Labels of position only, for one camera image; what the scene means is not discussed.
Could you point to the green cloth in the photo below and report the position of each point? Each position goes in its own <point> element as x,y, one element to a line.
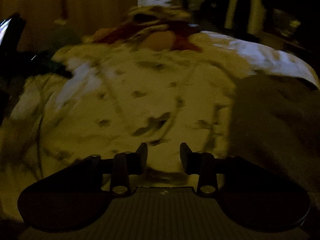
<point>50,65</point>

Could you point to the hanging cream garment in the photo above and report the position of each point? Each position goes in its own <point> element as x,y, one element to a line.
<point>243,5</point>

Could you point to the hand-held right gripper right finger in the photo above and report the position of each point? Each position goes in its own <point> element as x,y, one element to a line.
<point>184,155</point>

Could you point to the white duvet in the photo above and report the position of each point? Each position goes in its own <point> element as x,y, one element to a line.
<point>262,55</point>

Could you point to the red knit blanket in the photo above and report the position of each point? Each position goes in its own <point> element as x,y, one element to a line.
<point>182,41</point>

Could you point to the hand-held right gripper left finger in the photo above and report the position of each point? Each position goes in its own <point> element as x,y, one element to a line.
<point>142,155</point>

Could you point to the cream patterned garment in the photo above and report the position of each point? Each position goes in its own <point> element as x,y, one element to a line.
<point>155,13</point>

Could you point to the shiny plastic bag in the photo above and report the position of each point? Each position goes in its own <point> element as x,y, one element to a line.
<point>287,26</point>

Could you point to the orange pillow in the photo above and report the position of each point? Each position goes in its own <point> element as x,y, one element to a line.
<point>160,41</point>

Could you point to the white printed baby garment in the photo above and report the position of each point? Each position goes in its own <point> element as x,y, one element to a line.
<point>140,97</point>

